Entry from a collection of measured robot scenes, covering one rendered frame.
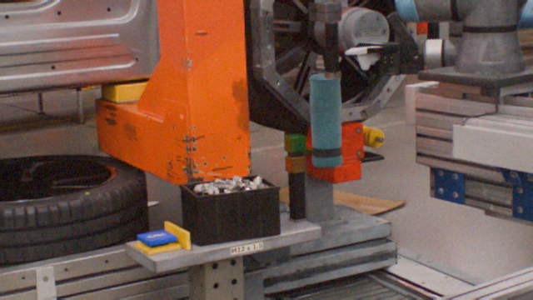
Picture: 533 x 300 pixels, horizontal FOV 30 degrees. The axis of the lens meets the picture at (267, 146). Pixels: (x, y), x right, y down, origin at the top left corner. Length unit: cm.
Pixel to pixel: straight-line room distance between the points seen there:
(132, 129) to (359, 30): 68
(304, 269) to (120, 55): 84
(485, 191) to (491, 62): 30
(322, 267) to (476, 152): 112
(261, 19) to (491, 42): 83
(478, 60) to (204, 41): 65
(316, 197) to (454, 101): 102
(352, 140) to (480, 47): 90
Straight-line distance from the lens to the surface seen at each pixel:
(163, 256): 222
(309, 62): 303
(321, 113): 281
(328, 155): 284
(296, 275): 304
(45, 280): 243
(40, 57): 281
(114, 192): 262
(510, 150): 201
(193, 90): 240
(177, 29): 242
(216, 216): 226
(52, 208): 253
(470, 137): 207
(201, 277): 232
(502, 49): 220
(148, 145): 267
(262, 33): 282
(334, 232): 313
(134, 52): 289
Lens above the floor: 111
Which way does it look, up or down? 12 degrees down
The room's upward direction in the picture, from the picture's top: 2 degrees counter-clockwise
